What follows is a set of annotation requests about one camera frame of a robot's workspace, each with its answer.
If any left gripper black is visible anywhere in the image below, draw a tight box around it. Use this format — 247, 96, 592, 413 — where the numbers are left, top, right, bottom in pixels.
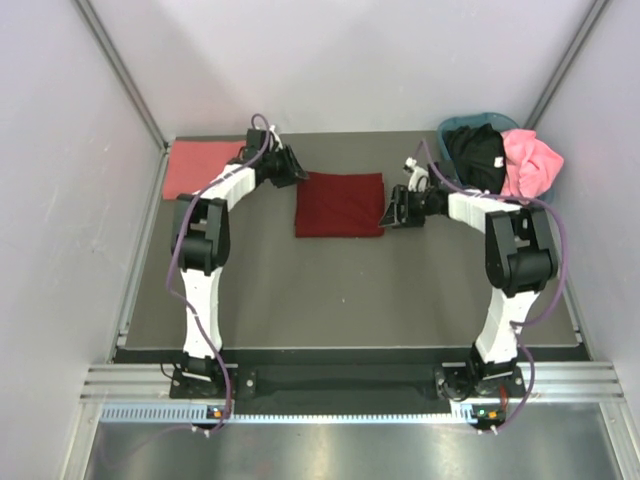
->
262, 142, 307, 188

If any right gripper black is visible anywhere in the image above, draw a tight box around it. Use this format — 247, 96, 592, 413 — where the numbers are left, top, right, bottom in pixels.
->
380, 185, 438, 229

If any dark red t-shirt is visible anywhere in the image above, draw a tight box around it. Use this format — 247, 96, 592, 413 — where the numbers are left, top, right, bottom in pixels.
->
294, 172, 385, 238

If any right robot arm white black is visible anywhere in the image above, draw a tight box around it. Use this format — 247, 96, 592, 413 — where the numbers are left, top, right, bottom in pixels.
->
379, 157, 559, 402

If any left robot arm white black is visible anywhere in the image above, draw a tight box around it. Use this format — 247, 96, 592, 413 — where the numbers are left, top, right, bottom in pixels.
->
167, 126, 308, 398

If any black t-shirt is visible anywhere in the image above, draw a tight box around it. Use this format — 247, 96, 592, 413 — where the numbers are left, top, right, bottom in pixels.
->
443, 123, 506, 194

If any folded coral red t-shirt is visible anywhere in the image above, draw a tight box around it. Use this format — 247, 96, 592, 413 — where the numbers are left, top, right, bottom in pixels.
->
162, 140, 245, 200

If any teal plastic basket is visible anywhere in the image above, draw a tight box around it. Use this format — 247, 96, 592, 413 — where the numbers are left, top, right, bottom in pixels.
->
436, 112, 554, 203

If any pink t-shirt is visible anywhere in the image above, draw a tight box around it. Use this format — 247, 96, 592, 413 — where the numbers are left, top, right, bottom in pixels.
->
500, 129, 564, 198

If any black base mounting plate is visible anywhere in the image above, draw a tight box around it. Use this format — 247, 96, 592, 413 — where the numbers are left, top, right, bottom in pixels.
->
168, 363, 526, 415

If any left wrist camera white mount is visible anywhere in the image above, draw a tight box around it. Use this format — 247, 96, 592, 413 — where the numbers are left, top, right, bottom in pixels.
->
269, 124, 284, 151

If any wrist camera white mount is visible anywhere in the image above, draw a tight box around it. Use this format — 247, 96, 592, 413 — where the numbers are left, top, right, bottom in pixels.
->
403, 157, 430, 193
269, 124, 284, 151

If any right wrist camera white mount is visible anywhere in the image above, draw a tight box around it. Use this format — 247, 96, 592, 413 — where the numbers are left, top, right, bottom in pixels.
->
403, 157, 430, 193

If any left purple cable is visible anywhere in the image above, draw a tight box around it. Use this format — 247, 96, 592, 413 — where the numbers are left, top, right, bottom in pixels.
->
163, 113, 274, 431

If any purple cable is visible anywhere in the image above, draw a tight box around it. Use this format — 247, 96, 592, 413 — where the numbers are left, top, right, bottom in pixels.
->
417, 138, 570, 431
163, 113, 274, 431

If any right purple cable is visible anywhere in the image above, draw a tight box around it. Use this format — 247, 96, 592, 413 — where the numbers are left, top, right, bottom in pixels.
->
417, 138, 570, 431

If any grey slotted cable duct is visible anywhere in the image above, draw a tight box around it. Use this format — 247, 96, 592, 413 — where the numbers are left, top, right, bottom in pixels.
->
99, 403, 500, 425

